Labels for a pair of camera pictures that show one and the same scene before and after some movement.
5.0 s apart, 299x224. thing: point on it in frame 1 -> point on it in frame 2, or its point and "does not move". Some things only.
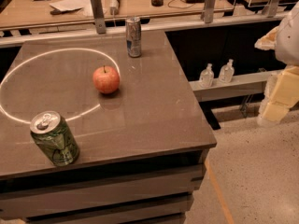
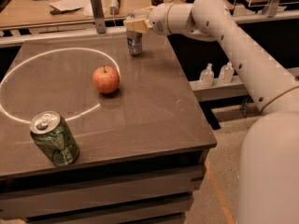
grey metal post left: [98, 11] does not move
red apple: [106, 79] does not move
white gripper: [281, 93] -> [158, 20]
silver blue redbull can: [134, 36] does not move
